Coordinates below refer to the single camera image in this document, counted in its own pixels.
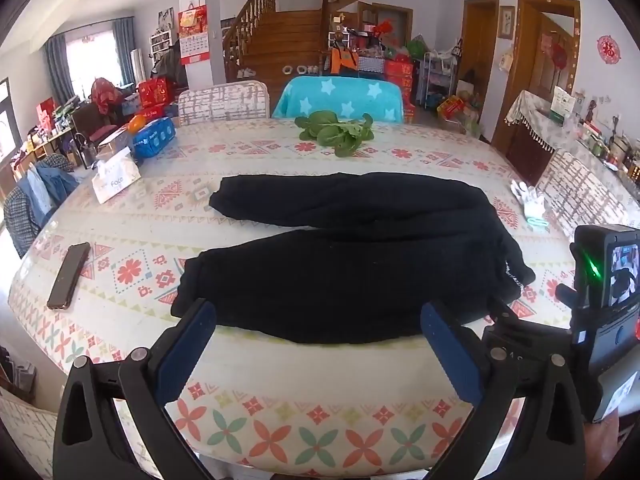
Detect sideboard with lace cloth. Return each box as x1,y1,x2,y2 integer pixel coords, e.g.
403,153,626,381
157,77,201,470
504,89,640,186

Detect green leafy vegetable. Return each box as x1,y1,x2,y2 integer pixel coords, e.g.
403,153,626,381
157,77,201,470
295,112,375,157

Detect blue plastic package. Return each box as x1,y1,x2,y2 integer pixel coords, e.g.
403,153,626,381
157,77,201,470
131,117,177,159

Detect denim jacket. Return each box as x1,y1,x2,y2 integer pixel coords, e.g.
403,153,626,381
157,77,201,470
4,154,81,259

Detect black pants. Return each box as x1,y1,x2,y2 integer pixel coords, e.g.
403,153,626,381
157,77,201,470
171,172,537,345

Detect patterned tablecloth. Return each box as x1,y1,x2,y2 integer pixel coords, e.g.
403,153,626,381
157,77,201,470
7,110,621,476

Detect blue curtains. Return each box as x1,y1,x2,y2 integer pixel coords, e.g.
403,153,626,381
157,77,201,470
44,16,137,107

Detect black smartphone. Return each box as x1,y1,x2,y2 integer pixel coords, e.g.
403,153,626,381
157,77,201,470
47,242,92,310

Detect stack of red boxes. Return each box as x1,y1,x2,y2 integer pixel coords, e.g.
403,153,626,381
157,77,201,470
382,57,417,116

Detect white tissue box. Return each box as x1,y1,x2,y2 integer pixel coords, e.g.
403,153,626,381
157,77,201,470
91,151,142,205

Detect wooden staircase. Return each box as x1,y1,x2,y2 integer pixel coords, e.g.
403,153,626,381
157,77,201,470
222,0,387,86

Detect white work gloves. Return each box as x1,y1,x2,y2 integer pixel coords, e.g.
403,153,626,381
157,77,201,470
511,180,548,228

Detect turquoise star-print covered chair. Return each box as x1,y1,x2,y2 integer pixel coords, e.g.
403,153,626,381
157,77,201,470
271,76,405,123

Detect red wall calendar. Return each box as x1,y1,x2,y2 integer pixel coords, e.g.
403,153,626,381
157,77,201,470
178,4,210,65

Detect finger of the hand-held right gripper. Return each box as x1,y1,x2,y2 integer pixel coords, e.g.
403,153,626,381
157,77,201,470
481,296,576,361

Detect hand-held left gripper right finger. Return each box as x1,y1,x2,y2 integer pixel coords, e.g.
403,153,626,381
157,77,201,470
420,301,586,480

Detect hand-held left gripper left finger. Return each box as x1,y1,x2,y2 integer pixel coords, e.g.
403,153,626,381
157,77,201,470
52,299,217,480

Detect wooden door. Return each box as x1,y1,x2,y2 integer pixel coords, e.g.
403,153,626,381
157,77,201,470
459,0,501,92
492,0,583,186

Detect red gift boxes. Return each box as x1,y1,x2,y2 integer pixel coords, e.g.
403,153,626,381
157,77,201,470
137,77,174,111

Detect white grey patterned chair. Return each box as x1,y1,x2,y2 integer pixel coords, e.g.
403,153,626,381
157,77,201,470
178,81,271,127
537,150,633,246
0,385,66,480

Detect person's right hand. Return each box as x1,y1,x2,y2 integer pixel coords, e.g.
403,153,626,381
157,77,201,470
584,407,623,480

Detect metal storage rack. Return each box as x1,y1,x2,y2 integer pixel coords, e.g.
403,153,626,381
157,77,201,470
417,51,462,111

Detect cardboard box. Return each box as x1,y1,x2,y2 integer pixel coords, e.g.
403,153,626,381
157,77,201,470
94,127,136,162

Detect red paper wall decoration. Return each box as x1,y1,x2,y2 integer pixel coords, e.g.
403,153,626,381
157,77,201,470
597,36,621,65

